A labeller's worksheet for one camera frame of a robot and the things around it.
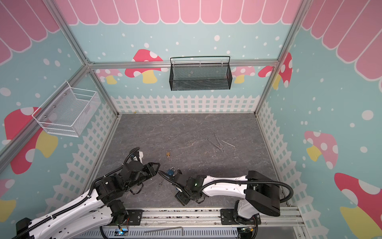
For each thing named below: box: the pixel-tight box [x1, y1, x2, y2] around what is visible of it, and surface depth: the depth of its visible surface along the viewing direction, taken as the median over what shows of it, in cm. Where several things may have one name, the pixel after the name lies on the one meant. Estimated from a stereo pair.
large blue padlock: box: [167, 166, 176, 177], surface depth 92 cm
